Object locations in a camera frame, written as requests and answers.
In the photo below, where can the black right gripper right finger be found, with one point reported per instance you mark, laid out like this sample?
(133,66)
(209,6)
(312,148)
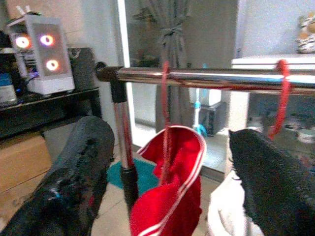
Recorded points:
(275,186)

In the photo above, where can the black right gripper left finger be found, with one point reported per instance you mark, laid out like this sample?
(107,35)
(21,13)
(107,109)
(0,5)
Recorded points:
(69,186)

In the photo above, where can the brown cardboard box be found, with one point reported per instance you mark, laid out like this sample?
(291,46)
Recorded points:
(19,159)

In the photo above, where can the teal floor mat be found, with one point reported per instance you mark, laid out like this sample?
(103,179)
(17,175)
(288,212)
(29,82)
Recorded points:
(145,174)

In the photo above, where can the black desk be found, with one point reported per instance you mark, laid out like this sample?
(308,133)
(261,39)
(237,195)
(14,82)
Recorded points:
(49,108)

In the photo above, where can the blue white mop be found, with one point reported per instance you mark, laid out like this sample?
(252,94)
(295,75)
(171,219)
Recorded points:
(198,115)

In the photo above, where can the red garment white trim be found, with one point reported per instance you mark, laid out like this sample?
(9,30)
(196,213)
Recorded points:
(172,211)

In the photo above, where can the white computer case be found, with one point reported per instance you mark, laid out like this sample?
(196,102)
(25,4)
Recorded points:
(49,81)

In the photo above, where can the black speaker box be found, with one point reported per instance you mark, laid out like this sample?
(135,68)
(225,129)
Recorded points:
(81,68)

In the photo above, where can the white shelf board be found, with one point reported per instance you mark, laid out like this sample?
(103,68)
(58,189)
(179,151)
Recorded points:
(270,61)

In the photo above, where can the chrome clothes rack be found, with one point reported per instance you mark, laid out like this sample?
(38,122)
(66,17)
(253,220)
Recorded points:
(197,75)

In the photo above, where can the plush toy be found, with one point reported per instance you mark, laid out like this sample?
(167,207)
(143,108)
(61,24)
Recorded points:
(307,37)

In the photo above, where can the grey curtain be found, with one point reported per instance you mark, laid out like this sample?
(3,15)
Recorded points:
(172,49)

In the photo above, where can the white door frame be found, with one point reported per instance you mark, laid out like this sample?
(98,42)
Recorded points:
(124,37)

